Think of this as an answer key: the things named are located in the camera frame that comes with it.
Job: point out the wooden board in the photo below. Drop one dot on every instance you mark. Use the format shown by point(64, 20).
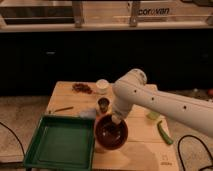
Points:
point(144, 150)

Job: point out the wooden crate with lettering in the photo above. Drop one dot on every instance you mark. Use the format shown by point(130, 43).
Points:
point(76, 15)

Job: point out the thin wooden stick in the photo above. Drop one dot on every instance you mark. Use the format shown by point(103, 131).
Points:
point(63, 109)

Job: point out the green plastic tray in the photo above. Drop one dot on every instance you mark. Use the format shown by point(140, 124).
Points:
point(61, 143)

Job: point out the brown ceramic bowl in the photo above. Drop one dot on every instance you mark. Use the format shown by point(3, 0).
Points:
point(109, 135)

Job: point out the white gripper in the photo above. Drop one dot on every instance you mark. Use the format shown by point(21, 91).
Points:
point(115, 119)

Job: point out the pile of dark red food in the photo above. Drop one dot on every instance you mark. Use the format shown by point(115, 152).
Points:
point(80, 87)

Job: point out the white cup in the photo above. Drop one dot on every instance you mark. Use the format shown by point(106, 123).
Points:
point(102, 86)

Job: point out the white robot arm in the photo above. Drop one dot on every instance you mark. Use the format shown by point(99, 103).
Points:
point(131, 89)

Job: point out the clutter items on floor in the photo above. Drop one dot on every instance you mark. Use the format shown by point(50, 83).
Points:
point(201, 94)

